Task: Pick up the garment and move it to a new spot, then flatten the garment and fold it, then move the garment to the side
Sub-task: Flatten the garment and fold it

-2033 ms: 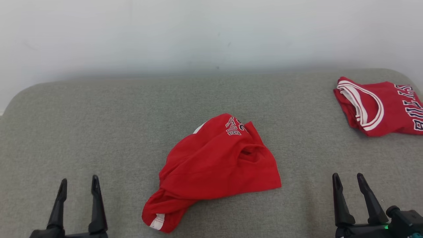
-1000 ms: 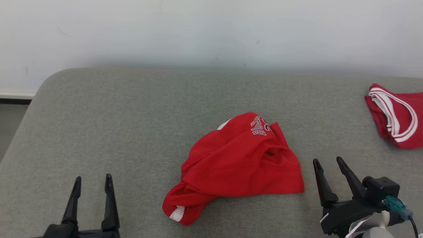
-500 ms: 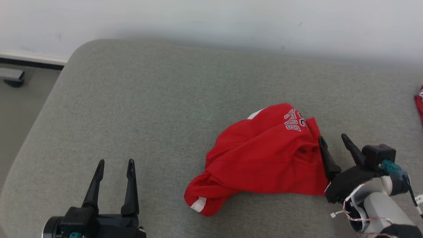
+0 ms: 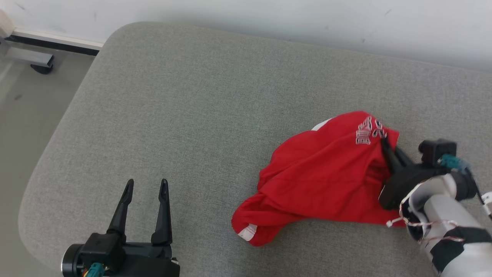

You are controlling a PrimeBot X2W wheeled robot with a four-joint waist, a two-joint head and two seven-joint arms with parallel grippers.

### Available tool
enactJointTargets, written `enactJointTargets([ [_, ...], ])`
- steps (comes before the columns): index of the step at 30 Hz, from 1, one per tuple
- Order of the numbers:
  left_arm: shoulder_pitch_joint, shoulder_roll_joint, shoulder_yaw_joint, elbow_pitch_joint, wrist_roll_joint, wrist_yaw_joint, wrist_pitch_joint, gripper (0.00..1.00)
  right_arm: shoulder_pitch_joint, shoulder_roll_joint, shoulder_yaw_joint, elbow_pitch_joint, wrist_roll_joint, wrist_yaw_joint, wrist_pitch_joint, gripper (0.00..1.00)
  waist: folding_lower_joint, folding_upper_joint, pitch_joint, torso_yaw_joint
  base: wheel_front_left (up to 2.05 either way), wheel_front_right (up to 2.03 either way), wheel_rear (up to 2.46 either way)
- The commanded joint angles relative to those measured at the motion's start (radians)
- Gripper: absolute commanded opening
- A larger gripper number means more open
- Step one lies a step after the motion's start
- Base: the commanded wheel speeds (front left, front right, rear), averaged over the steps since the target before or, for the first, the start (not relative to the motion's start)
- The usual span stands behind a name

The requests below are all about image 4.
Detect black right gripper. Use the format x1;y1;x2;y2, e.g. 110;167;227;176
378;136;443;210

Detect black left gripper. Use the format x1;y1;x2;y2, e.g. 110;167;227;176
103;178;181;277

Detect red shorts white stripes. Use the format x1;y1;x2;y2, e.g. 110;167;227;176
231;110;409;247

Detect grey fabric sofa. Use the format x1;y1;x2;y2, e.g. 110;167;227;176
18;21;492;277

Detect grey metal furniture leg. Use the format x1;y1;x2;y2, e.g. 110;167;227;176
0;42;55;75

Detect teal right camera connector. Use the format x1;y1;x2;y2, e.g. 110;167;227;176
437;154;471;173

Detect teal camera connector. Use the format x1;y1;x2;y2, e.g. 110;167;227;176
437;154;471;173
85;262;106;277

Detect red white thin wires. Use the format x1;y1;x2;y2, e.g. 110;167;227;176
386;192;464;244

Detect teal left camera connector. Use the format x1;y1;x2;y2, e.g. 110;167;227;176
85;262;106;277

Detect right camera black cable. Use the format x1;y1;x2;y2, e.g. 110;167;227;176
464;169;492;220

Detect black white wall baseboard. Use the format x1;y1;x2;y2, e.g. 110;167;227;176
0;26;105;57

